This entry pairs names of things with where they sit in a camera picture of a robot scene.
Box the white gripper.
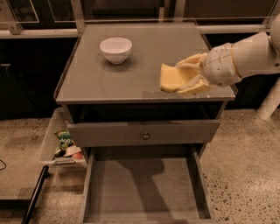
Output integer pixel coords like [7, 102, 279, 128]
[175, 43, 242, 95]

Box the yellow sponge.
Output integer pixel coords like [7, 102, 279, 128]
[160, 64, 200, 93]

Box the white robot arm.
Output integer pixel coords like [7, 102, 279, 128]
[176, 14, 280, 94]

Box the top grey drawer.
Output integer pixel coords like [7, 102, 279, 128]
[67, 120, 220, 147]

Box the round metal drawer knob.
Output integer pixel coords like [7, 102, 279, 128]
[143, 132, 151, 140]

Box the grey drawer cabinet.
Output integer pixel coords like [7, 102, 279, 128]
[53, 22, 239, 224]

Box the open middle grey drawer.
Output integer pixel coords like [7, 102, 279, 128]
[79, 145, 217, 224]

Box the white ceramic bowl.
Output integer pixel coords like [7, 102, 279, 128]
[100, 38, 132, 65]

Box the white and red packet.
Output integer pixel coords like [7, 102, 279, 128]
[54, 145, 82, 159]

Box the green chip bag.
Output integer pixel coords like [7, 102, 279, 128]
[54, 129, 74, 151]

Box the clear plastic storage bin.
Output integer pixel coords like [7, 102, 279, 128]
[39, 108, 88, 168]

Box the black pole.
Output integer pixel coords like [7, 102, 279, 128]
[21, 165, 49, 224]

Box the white metal railing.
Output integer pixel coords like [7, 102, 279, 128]
[0, 0, 280, 37]

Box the white post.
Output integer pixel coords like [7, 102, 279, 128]
[256, 78, 280, 120]

